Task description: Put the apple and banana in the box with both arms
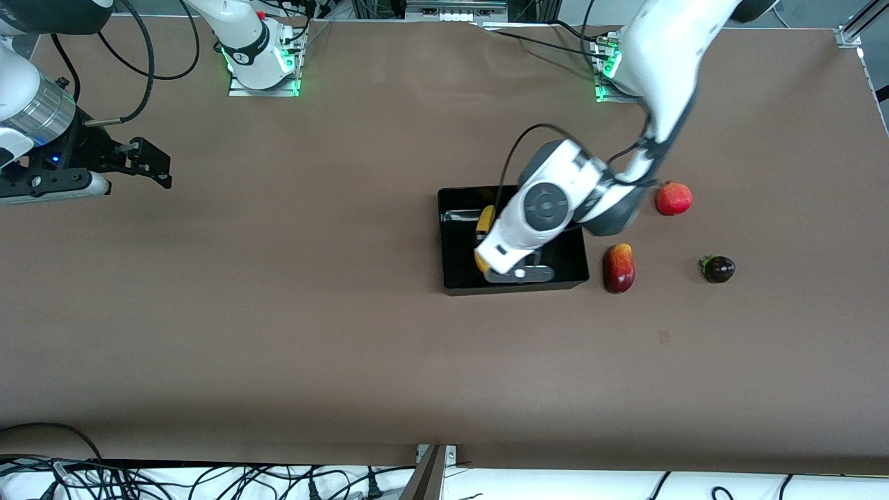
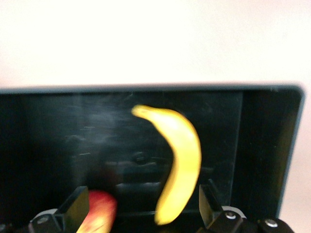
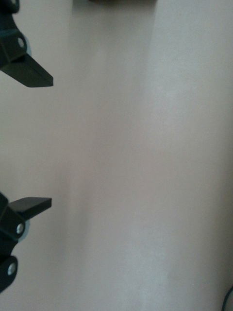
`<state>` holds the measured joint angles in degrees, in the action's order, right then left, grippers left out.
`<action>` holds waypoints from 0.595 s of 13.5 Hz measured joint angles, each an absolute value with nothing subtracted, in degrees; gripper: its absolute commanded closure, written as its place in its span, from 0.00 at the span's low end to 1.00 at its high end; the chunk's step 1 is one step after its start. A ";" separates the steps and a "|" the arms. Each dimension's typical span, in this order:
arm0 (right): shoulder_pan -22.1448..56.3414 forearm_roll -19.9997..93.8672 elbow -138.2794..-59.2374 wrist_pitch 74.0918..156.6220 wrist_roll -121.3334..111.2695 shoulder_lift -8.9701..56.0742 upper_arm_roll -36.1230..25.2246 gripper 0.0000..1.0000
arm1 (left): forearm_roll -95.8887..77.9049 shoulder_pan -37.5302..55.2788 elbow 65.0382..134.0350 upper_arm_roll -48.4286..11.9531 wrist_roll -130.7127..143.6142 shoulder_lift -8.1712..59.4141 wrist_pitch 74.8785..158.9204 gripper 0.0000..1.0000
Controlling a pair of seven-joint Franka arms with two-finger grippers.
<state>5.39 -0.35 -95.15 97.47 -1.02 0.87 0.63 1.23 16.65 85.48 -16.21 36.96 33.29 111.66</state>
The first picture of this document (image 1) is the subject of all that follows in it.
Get yellow banana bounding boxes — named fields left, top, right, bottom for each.
left=474, top=204, right=496, bottom=274

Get black plastic box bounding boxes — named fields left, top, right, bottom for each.
left=437, top=184, right=590, bottom=297

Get red yellow mango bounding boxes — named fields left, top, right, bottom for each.
left=603, top=243, right=636, bottom=294

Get red pomegranate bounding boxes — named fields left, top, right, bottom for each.
left=656, top=180, right=694, bottom=217

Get dark purple eggplant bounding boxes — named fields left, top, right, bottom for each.
left=699, top=255, right=736, bottom=284

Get aluminium profile bar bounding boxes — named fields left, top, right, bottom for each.
left=399, top=444, right=449, bottom=500

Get grey power strip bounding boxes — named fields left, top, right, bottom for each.
left=406, top=0, right=508, bottom=23

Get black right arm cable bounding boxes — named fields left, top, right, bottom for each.
left=50, top=0, right=202, bottom=127

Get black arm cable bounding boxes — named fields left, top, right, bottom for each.
left=496, top=123, right=660, bottom=209
left=50, top=0, right=202, bottom=127

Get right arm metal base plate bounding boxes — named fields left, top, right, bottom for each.
left=228, top=28, right=301, bottom=98

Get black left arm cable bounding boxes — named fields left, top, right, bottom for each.
left=496, top=123, right=660, bottom=209

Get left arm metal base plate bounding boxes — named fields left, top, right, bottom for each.
left=594, top=35, right=643, bottom=105

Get black base cable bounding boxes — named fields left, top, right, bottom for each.
left=479, top=19, right=606, bottom=56

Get long curved black cable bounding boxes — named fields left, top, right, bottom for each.
left=0, top=422, right=105, bottom=463

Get tangled black cables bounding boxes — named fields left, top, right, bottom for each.
left=0, top=455, right=417, bottom=500

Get aluminium frame corner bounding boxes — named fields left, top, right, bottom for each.
left=837, top=0, right=889, bottom=49

